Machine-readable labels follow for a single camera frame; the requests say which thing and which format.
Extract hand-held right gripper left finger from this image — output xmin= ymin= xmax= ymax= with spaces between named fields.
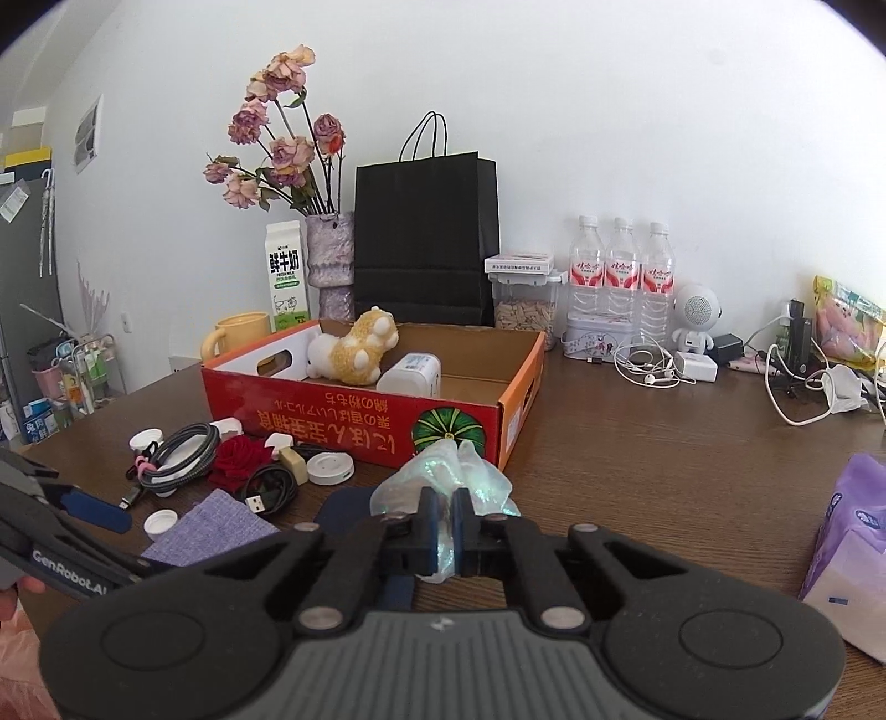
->
xmin=194 ymin=488 xmax=444 ymax=634

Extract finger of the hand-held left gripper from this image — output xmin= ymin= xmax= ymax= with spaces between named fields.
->
xmin=42 ymin=477 xmax=132 ymax=536

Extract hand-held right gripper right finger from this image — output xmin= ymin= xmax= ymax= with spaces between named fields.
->
xmin=453 ymin=488 xmax=693 ymax=632

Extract iridescent plastic wrap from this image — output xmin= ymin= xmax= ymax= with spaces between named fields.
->
xmin=370 ymin=439 xmax=522 ymax=586

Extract navy fabric pouch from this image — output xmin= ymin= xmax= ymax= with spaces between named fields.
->
xmin=311 ymin=485 xmax=416 ymax=614

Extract braided cable coil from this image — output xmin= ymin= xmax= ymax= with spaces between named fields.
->
xmin=128 ymin=422 xmax=223 ymax=500

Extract purple cloth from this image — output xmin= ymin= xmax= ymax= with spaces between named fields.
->
xmin=140 ymin=488 xmax=281 ymax=565

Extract red artificial rose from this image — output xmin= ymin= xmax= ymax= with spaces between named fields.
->
xmin=208 ymin=435 xmax=276 ymax=494

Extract red cardboard box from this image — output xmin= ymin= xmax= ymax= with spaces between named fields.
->
xmin=200 ymin=318 xmax=548 ymax=472

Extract white round disc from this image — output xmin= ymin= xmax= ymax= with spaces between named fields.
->
xmin=306 ymin=452 xmax=357 ymax=486

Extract metal storage rack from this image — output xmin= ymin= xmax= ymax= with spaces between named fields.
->
xmin=28 ymin=332 xmax=119 ymax=416

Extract white plastic jar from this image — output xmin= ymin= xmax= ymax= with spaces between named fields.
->
xmin=375 ymin=352 xmax=442 ymax=399

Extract white and yellow plush alpaca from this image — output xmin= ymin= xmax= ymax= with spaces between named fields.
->
xmin=305 ymin=306 xmax=401 ymax=385

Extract clear sunflower seed container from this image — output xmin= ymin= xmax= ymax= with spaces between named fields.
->
xmin=488 ymin=271 xmax=569 ymax=351

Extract grey refrigerator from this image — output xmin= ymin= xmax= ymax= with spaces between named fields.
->
xmin=0 ymin=176 xmax=66 ymax=444

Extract yellow mug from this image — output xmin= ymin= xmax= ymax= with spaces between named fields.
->
xmin=200 ymin=311 xmax=272 ymax=364

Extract printed tin box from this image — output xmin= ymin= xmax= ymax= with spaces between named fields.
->
xmin=562 ymin=311 xmax=669 ymax=359

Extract white red card box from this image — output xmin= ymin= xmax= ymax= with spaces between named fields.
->
xmin=483 ymin=253 xmax=556 ymax=274

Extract clear water bottle red label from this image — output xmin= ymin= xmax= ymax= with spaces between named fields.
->
xmin=568 ymin=214 xmax=608 ymax=326
xmin=604 ymin=217 xmax=643 ymax=326
xmin=640 ymin=222 xmax=676 ymax=340

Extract white charger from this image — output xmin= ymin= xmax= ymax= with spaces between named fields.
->
xmin=674 ymin=352 xmax=721 ymax=382

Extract black paper bag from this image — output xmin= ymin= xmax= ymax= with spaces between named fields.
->
xmin=353 ymin=111 xmax=501 ymax=328

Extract purple textured vase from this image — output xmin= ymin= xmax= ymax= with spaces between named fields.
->
xmin=305 ymin=211 xmax=357 ymax=323

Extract white green milk carton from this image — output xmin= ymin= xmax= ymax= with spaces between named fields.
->
xmin=265 ymin=220 xmax=310 ymax=333

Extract white robot speaker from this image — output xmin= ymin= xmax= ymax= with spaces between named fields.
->
xmin=670 ymin=280 xmax=724 ymax=354

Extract stacked boxes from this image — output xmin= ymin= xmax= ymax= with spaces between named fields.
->
xmin=0 ymin=107 xmax=53 ymax=181

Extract purple tissue pack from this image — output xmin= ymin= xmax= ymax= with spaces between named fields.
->
xmin=799 ymin=453 xmax=886 ymax=666

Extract black power bank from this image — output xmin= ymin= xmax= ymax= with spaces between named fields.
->
xmin=785 ymin=299 xmax=812 ymax=378

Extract dried pink rose bouquet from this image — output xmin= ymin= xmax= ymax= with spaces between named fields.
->
xmin=203 ymin=45 xmax=347 ymax=215

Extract white face mask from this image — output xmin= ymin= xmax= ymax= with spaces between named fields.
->
xmin=820 ymin=363 xmax=869 ymax=415

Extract yellow pink snack packet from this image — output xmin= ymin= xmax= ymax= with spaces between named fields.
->
xmin=811 ymin=275 xmax=886 ymax=371

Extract black usb cable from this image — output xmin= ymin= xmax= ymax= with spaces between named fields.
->
xmin=239 ymin=460 xmax=302 ymax=517

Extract white wired earphones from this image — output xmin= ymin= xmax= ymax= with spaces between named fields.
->
xmin=612 ymin=339 xmax=700 ymax=385

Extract white cable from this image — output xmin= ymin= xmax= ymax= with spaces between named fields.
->
xmin=744 ymin=315 xmax=886 ymax=426

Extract white wall vent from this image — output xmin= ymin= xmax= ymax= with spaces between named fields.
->
xmin=73 ymin=97 xmax=105 ymax=174

